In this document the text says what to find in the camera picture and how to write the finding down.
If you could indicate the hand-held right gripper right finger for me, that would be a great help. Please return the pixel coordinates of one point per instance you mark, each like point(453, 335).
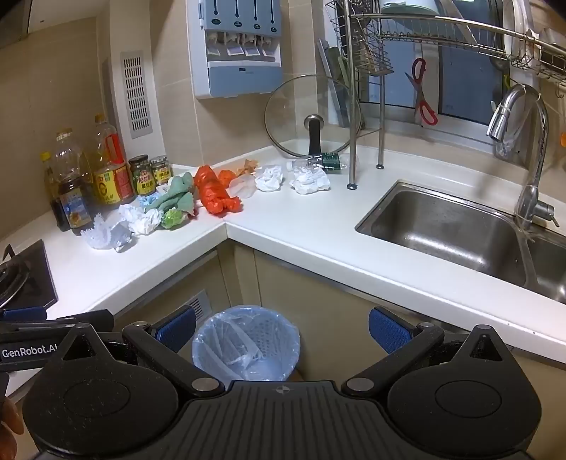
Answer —
point(389, 329)

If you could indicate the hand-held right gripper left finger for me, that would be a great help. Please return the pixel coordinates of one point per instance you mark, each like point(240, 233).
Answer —
point(177, 329)

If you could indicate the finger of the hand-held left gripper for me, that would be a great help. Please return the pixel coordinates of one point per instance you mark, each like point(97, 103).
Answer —
point(95, 318)
point(24, 314)

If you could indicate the bin with clear liner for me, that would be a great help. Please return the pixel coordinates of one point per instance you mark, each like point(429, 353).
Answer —
point(230, 336)

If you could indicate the white lattice trash bin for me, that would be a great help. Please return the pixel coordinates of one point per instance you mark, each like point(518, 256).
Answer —
point(265, 336)

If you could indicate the blue face mask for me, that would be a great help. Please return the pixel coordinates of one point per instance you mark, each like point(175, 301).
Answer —
point(145, 201)

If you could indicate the white medicine box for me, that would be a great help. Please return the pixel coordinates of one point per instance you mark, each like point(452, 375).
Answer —
point(162, 189)

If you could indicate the orange plastic bag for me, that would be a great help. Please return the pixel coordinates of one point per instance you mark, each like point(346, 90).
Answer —
point(214, 190)

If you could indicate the clear plastic bottle green label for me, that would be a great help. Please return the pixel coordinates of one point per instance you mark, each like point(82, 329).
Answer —
point(329, 161)

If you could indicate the brown food scrap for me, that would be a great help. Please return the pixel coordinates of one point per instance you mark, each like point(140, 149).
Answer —
point(249, 166)

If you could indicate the person's left hand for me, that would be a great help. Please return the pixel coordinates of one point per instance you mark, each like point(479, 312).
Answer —
point(9, 420)

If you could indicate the silver cabinet vent grille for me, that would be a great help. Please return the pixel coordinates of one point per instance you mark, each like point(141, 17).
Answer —
point(197, 304)

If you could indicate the black gas stove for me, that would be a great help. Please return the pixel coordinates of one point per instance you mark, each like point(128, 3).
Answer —
point(26, 274)

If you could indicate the crumpled white tissue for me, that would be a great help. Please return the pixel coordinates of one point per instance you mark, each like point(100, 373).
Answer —
point(129, 214)
point(309, 181)
point(148, 223)
point(269, 178)

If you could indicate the stainless steel sink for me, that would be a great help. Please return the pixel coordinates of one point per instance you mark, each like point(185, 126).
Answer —
point(442, 230)

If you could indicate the beige kitchen cabinet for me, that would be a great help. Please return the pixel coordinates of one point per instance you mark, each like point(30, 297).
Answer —
point(283, 283)

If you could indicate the dark sauce bottle yellow cap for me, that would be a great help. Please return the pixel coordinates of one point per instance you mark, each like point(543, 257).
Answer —
point(55, 194)

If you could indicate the green cloth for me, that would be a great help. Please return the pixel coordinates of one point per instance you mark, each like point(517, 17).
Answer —
point(174, 194)

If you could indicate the green label jar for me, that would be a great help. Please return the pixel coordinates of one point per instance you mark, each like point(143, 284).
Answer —
point(142, 177)

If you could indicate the translucent white plastic bag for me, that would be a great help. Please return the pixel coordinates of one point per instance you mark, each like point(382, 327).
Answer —
point(243, 188)

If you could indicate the small yellow label jar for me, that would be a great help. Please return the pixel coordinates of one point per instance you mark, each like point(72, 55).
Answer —
point(161, 173)

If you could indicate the chrome faucet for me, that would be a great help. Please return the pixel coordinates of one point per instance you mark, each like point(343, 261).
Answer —
point(533, 168)

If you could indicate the red scissors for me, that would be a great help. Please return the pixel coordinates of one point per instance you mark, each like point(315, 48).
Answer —
point(425, 110)

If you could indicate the glass pot lid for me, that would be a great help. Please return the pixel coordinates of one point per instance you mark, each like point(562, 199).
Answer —
point(300, 110)

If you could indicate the window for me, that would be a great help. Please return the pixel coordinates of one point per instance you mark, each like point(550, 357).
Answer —
point(464, 79)

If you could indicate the grey cutting board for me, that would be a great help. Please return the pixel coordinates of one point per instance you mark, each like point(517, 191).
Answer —
point(329, 66)

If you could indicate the stainless steel dish rack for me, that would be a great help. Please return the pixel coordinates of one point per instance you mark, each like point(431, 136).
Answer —
point(442, 26)

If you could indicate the pale green bowl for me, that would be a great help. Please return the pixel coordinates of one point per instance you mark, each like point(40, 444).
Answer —
point(407, 8)

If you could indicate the white plate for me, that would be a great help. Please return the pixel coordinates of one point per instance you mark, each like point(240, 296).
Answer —
point(515, 26)

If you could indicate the silver wall vent grille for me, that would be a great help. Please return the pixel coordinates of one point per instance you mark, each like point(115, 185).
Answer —
point(136, 95)

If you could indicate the white blue wall dispenser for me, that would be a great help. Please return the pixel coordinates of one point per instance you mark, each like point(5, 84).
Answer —
point(238, 53)

